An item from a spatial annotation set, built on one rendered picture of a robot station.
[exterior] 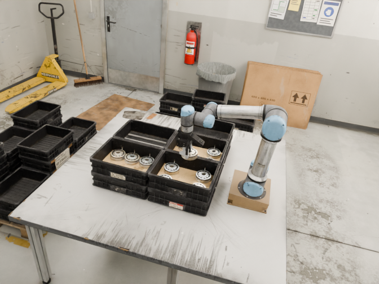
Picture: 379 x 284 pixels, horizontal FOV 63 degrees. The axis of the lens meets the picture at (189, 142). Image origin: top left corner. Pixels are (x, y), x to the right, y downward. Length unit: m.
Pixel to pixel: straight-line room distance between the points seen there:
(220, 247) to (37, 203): 1.15
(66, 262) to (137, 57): 3.51
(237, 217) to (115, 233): 0.75
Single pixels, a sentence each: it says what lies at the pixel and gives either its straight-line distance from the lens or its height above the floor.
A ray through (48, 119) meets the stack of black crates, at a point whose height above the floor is 0.53.
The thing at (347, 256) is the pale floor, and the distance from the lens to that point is 3.15.
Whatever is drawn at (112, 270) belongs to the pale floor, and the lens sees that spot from 2.61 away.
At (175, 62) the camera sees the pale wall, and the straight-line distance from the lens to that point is 5.10.
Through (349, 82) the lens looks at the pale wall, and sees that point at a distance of 5.04.
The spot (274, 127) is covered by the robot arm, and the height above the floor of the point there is 1.39.
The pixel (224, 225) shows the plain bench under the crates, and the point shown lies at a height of 0.70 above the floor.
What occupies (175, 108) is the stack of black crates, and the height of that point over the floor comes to 0.41.
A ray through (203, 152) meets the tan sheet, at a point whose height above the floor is 0.83.
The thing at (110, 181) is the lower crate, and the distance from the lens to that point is 2.10.
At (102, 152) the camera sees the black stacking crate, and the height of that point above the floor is 0.89.
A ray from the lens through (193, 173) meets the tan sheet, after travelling 2.10.
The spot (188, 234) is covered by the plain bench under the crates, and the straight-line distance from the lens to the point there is 1.89.
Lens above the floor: 2.11
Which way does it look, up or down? 32 degrees down
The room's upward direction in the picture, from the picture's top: 6 degrees clockwise
